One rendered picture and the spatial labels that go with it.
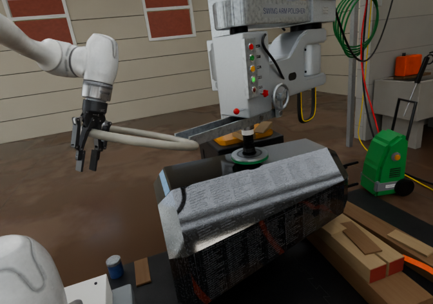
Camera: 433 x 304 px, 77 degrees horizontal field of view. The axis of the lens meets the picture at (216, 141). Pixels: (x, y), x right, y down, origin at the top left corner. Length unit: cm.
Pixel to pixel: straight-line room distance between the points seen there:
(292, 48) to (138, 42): 607
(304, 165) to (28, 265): 141
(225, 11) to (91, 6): 632
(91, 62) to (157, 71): 663
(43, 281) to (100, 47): 65
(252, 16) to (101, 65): 79
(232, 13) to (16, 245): 118
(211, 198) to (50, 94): 652
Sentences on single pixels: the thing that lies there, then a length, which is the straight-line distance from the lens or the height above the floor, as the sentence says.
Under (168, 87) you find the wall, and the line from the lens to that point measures 763.
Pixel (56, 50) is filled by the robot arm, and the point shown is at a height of 153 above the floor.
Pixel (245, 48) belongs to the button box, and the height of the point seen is 147.
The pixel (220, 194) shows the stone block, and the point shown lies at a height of 75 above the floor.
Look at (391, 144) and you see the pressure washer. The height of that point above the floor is 51.
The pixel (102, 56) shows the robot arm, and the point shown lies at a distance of 96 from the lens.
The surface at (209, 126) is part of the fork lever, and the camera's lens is 144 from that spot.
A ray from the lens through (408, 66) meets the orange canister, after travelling 449.
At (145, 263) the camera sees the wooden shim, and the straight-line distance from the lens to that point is 231.
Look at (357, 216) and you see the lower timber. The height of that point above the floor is 13.
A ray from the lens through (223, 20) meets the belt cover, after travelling 143.
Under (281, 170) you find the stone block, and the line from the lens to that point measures 164.
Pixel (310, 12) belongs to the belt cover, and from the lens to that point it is 190.
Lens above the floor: 148
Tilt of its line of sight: 18 degrees down
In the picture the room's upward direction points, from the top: 7 degrees counter-clockwise
